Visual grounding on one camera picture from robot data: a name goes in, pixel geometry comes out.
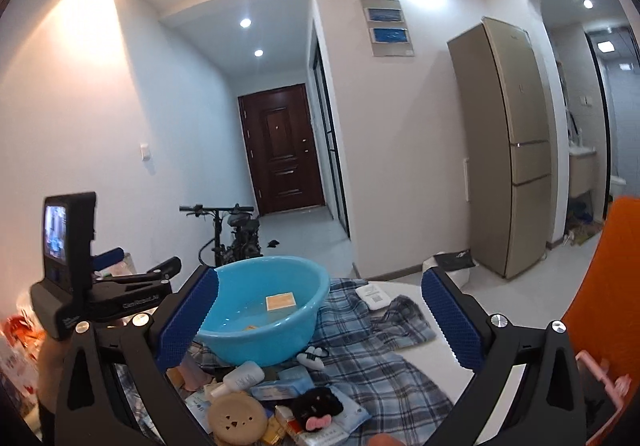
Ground red white cigarette pack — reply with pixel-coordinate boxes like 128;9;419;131
274;405;302;438

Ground pink plastic holder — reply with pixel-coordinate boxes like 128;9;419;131
575;350;632;409

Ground white bag with black top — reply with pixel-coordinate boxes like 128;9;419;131
422;250;476;286

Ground black plush clip pink bow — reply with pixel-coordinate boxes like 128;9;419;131
290;387;346;433

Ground blue plaid cloth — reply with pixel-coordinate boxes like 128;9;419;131
115;277;456;446

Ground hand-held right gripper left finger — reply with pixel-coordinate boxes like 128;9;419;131
55;265;221;446

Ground grey wall electrical panel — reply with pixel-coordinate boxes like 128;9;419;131
360;0;417;58

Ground orange chair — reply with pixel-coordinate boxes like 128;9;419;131
560;196;640;377

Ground yellow square box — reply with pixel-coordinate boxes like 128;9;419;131
265;293;299;313

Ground bathroom sink cabinet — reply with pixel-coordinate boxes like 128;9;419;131
567;146;598;199

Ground pink cup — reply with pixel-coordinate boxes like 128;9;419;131
167;356;213;389

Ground white lotion bottle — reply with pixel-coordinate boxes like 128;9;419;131
210;360;266;398

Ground light blue tissue packet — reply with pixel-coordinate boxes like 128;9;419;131
250;366;316;402

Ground patterned floor mat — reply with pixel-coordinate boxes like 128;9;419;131
574;225;602;246

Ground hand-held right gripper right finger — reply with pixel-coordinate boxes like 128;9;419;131
421;266;583;446

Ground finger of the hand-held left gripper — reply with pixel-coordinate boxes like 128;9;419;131
106;256;183;288
94;247;126;273

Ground beige refrigerator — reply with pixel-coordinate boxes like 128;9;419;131
446;16;568;280

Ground blue plastic basin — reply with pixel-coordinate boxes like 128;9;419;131
195;255;331;368

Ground white strawberry print snack bag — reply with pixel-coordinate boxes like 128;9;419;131
0;313;43;404

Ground round beige compact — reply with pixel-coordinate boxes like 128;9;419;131
206;391;269;445

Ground person's left hand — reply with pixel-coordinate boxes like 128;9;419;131
38;337;67;409

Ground light blue boxes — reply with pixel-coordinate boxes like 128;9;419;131
320;386;372;433

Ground black folding bicycle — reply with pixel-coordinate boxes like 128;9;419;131
179;204;263;268

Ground dark red entrance door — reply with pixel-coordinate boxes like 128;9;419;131
237;83;326;216

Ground white black plush clip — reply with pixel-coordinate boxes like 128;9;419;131
297;345;328;369

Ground black framed glass door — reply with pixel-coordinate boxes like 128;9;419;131
310;18;351;234

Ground white flat packet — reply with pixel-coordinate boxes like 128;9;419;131
355;283;396;311

